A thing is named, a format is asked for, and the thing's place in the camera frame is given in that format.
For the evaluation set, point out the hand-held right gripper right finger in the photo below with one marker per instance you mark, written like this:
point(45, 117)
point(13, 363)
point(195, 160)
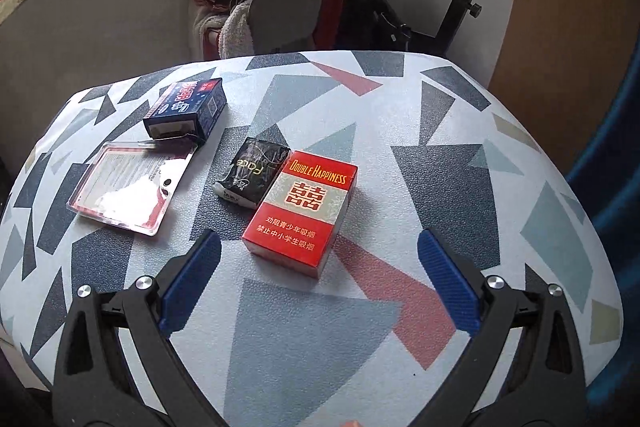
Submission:
point(450, 287)

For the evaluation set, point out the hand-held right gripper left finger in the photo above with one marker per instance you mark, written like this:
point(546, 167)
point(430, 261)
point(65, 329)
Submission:
point(192, 282)

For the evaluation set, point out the clear plastic blister pack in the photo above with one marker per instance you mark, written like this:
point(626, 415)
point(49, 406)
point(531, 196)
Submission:
point(125, 187)

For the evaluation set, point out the black glossy packet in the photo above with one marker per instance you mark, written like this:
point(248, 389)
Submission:
point(250, 172)

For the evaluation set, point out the red cigarette box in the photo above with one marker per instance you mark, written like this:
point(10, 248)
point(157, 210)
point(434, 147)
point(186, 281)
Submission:
point(300, 217)

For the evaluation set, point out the blue cardboard box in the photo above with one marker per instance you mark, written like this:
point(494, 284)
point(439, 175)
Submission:
point(185, 104)

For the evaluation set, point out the blue curtain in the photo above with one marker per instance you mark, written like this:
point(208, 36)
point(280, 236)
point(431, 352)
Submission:
point(615, 167)

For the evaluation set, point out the white fleece garment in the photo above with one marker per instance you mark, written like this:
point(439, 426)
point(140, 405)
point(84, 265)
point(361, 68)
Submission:
point(235, 32)

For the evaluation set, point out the wooden wardrobe panel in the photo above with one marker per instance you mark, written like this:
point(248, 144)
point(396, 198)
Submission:
point(565, 7)

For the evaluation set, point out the red garment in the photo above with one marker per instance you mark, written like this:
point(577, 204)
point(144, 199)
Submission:
point(332, 7)

